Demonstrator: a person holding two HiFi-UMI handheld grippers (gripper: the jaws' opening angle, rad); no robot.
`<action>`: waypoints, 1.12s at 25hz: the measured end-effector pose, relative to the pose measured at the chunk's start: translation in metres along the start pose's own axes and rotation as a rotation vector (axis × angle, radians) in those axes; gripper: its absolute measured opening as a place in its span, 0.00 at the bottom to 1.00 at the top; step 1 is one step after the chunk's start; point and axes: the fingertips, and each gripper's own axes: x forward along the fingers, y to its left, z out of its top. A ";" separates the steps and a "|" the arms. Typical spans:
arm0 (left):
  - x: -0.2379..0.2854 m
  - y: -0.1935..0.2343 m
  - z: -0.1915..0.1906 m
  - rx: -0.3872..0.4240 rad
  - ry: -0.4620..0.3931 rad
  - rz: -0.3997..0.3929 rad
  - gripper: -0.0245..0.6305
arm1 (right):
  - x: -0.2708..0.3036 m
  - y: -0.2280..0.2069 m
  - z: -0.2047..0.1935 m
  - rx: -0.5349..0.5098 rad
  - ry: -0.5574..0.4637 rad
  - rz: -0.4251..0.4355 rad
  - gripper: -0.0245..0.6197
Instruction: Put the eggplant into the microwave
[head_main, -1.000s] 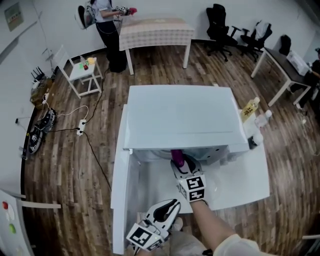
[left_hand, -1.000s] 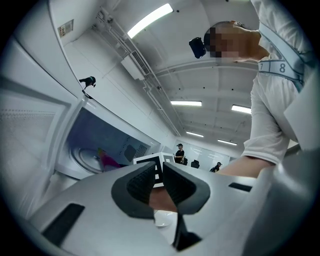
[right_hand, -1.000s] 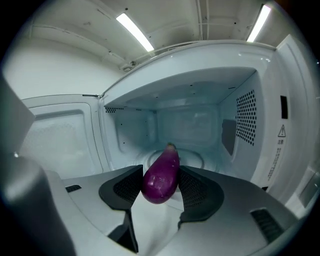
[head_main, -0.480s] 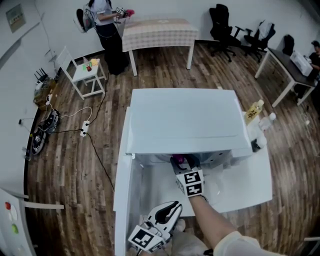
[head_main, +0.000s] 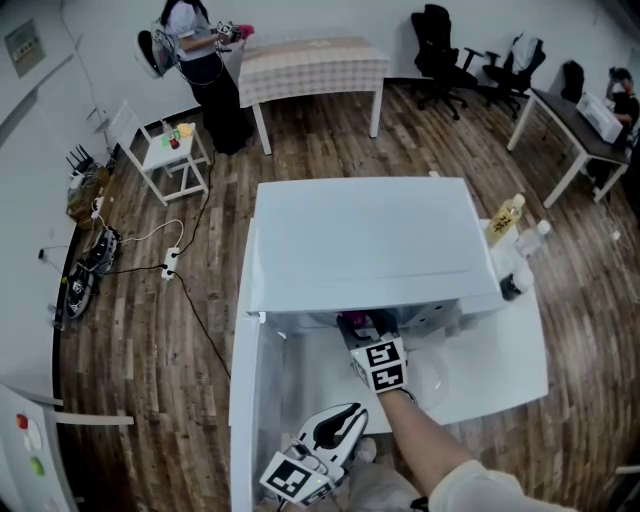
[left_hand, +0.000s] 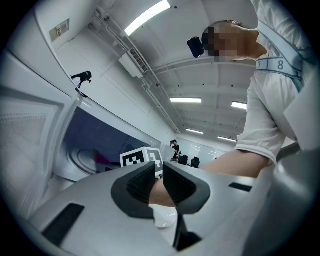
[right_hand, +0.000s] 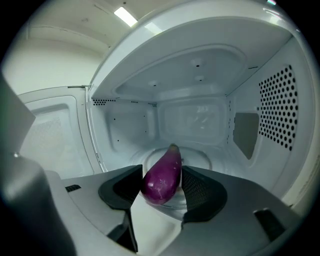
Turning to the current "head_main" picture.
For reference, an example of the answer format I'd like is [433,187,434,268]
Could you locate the white microwave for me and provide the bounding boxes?
[228,175,505,512]

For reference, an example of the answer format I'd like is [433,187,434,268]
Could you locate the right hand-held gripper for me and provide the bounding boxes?
[336,308,409,396]

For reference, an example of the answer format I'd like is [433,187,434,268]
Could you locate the black chair back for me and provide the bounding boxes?
[560,59,586,104]

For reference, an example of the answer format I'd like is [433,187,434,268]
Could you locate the black router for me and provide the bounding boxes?
[65,143,96,176]

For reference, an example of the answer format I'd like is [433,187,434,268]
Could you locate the person's right forearm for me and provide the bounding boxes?
[380,388,476,499]

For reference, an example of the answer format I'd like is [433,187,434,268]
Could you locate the white box appliance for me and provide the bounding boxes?
[574,91,625,145]

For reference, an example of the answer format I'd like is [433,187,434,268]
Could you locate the plaid-cloth table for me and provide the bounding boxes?
[237,34,392,156]

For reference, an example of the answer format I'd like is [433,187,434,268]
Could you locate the white shelf unit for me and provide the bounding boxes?
[0,382,136,512]

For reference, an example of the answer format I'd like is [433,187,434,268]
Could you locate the dark liquid jar white lid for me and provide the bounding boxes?
[498,267,535,303]

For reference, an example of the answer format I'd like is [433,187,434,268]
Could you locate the small white item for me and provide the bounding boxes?
[23,419,44,454]

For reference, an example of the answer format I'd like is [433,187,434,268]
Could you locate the person's right shoe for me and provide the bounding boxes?
[353,436,378,465]

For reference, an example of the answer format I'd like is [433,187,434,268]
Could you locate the person's white clothing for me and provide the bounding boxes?
[344,458,581,512]

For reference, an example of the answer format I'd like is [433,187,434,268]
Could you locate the black chair with white garment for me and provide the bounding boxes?
[481,32,547,120]

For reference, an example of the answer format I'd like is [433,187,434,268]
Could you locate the clear glass plate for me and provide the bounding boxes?
[403,344,451,412]

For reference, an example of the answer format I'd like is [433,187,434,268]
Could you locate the clear water bottle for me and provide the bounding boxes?
[513,218,553,260]

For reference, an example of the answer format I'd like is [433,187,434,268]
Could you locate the yellow drink bottle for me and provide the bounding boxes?
[483,193,527,248]

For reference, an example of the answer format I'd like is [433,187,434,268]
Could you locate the dark-topped white-legged table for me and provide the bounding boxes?
[506,87,632,210]

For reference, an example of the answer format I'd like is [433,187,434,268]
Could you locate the brown cardboard box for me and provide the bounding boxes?
[65,167,112,231]

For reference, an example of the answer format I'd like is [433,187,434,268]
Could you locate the small white stand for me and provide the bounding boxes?
[108,98,212,207]

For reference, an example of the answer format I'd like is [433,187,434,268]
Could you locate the black office chair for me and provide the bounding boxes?
[410,3,485,122]

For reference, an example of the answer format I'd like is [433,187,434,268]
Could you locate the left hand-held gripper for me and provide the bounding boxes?
[259,402,370,506]

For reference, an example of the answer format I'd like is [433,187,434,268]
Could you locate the white cable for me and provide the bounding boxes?
[92,199,186,251]

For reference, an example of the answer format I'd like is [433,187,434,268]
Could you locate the black cable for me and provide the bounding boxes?
[97,144,232,381]

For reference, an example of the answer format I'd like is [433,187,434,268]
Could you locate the idle gripper device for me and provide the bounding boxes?
[85,225,123,277]
[63,259,99,321]

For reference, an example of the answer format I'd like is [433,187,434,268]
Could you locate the wall poster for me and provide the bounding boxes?
[3,18,47,79]

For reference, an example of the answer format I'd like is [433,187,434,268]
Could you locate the white power strip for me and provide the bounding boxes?
[159,246,182,282]

